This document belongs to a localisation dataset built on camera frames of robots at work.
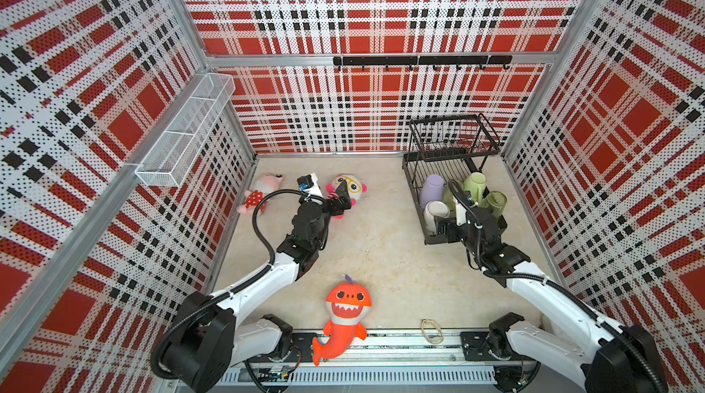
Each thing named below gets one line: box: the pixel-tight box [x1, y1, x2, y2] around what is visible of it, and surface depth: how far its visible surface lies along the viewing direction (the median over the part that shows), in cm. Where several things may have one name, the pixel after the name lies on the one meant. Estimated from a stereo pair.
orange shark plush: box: [312, 274, 373, 367], surface depth 75 cm
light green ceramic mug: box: [463, 171, 490, 209], surface depth 98 cm
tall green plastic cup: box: [486, 190, 509, 221], surface depth 91 cm
